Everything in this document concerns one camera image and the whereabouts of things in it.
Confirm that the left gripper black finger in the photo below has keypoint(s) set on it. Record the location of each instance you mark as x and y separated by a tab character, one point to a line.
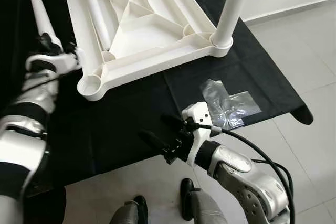
44	39

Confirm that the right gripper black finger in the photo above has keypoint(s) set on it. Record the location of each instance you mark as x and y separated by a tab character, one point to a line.
152	140
170	120

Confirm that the white plastic table leg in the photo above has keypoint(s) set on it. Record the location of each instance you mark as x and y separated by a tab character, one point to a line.
233	9
94	14
39	14

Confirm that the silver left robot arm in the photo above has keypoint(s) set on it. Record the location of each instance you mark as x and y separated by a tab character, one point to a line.
31	98

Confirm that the black tablecloth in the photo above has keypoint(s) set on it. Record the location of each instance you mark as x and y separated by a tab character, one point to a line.
131	124

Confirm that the black robot right foot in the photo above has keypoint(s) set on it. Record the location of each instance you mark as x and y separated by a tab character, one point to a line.
186	195

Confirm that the clear cross-shaped tape patch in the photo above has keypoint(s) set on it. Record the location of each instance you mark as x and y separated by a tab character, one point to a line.
231	108

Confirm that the white plastic table top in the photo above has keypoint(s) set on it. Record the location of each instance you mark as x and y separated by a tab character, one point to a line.
152	35

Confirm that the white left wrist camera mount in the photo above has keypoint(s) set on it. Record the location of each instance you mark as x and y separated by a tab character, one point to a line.
65	61

